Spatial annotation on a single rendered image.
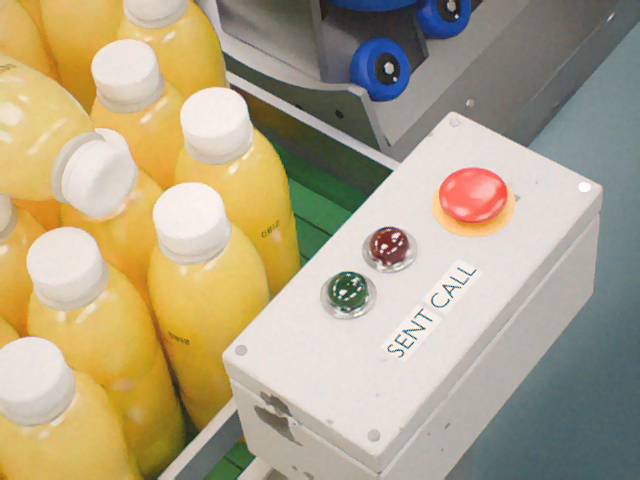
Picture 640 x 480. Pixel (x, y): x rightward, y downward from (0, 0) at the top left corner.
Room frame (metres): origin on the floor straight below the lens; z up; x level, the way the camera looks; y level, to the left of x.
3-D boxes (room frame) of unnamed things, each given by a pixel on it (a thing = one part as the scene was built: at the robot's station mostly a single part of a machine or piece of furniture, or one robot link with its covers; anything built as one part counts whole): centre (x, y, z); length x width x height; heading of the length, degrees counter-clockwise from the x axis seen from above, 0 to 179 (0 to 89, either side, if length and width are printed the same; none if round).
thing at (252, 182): (0.57, 0.05, 0.99); 0.07 x 0.07 x 0.19
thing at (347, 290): (0.43, -0.01, 1.11); 0.02 x 0.02 x 0.01
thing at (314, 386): (0.44, -0.05, 1.05); 0.20 x 0.10 x 0.10; 134
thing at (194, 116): (0.57, 0.05, 1.09); 0.04 x 0.04 x 0.02
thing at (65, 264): (0.49, 0.14, 1.09); 0.04 x 0.04 x 0.02
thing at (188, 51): (0.69, 0.08, 0.99); 0.07 x 0.07 x 0.19
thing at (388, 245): (0.45, -0.04, 1.11); 0.02 x 0.02 x 0.01
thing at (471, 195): (0.47, -0.08, 1.11); 0.04 x 0.04 x 0.01
